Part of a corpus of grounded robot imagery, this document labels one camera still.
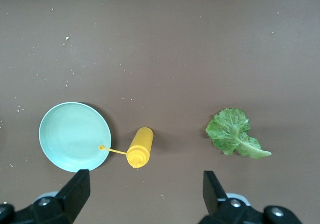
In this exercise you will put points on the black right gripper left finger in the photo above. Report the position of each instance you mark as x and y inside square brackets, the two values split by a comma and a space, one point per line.
[62, 206]

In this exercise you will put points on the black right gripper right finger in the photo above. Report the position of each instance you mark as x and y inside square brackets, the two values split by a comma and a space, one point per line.
[225, 211]

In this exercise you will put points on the green lettuce leaf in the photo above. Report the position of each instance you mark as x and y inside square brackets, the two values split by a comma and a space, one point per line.
[228, 131]

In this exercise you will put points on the yellow squeeze bottle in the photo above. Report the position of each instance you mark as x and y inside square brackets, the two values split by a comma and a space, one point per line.
[141, 143]

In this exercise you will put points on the mint green plate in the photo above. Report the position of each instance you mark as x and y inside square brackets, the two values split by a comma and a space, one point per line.
[72, 136]

